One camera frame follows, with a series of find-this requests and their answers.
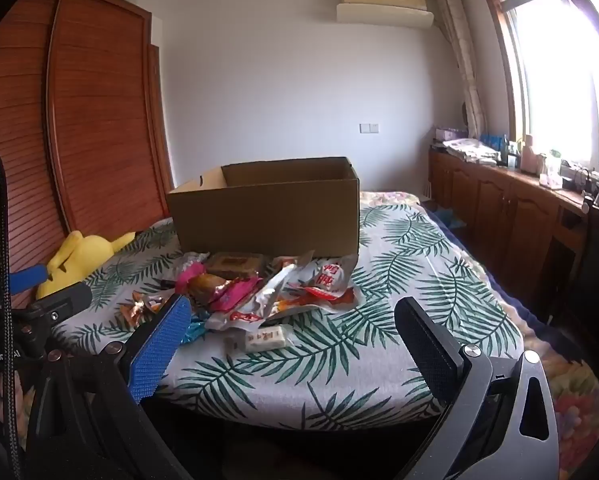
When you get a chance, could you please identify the person's left hand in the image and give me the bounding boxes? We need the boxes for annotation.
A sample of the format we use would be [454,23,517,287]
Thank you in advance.
[0,374,36,427]

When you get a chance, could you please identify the folded printed cloth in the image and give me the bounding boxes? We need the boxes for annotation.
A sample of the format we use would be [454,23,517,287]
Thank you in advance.
[441,137,501,164]

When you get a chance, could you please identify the leaf print bed sheet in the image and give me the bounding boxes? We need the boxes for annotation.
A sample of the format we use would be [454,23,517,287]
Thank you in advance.
[54,202,526,432]

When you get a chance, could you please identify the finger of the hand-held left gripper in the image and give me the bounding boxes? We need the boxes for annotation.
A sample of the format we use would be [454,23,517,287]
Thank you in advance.
[28,281,93,322]
[6,264,48,297]

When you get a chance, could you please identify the white red-print snack packet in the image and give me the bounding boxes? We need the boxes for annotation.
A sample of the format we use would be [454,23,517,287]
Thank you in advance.
[294,255,359,312]

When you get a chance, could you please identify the floral blanket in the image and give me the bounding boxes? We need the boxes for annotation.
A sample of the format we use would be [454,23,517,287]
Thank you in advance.
[358,190,599,467]

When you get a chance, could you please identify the wall air conditioner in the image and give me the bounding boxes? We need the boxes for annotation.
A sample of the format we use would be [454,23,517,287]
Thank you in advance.
[335,0,435,28]

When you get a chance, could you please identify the cardboard box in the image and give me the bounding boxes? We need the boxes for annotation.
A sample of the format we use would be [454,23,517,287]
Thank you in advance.
[166,156,361,260]

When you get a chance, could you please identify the wooden wardrobe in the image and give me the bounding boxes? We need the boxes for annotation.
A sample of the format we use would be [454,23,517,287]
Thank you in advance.
[0,0,176,302]

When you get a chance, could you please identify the wooden framed window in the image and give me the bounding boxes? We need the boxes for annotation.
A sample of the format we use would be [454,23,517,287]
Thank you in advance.
[478,0,599,187]

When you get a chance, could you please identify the teal candy wrapper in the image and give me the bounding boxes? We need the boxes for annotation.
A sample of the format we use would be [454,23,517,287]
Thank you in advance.
[180,310,213,347]

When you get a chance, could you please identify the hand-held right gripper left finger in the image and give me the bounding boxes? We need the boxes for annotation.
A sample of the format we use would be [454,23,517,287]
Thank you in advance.
[26,294,192,480]

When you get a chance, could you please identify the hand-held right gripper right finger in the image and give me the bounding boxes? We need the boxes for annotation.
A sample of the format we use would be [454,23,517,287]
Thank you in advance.
[394,296,563,480]

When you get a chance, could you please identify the pink-wrapped bread packet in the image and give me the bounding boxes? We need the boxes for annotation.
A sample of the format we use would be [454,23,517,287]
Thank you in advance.
[175,252,231,307]

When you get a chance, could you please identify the teal cloth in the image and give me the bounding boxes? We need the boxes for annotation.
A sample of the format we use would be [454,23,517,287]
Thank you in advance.
[438,207,468,229]

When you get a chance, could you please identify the white nougat packet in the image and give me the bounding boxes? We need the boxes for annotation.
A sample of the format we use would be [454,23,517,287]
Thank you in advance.
[223,325,290,354]

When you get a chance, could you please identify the blue bottles pack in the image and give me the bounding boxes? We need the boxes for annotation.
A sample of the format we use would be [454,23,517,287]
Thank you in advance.
[481,132,511,154]

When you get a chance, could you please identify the pink snack packet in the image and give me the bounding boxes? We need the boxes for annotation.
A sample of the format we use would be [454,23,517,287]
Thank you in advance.
[208,279,261,314]

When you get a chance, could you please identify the wooden cabinet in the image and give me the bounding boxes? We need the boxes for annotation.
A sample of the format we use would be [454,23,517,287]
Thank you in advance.
[427,144,599,313]

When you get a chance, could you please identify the white container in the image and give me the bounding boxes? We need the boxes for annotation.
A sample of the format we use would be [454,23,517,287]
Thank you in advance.
[539,151,563,189]

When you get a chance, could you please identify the silver orange snack packet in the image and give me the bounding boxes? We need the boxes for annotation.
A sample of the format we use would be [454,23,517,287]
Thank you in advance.
[206,262,303,332]

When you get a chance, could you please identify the yellow plush toy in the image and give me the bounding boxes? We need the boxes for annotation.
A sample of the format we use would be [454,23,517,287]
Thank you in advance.
[35,230,136,302]

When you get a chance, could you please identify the clear red snack packet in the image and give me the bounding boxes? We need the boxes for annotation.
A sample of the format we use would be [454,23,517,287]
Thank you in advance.
[273,250,315,272]

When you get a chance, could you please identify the orange foil candy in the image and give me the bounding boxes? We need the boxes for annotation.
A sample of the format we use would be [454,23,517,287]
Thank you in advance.
[118,291,169,329]

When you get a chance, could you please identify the brown cracker packet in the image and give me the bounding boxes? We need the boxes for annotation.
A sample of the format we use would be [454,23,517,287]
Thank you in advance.
[205,251,266,281]

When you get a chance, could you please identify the black devices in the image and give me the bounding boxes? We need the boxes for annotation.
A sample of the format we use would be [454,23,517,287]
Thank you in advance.
[562,162,599,207]

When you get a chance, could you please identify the black braided cable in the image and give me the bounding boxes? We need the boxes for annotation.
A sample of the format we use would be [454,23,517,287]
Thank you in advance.
[0,138,24,480]

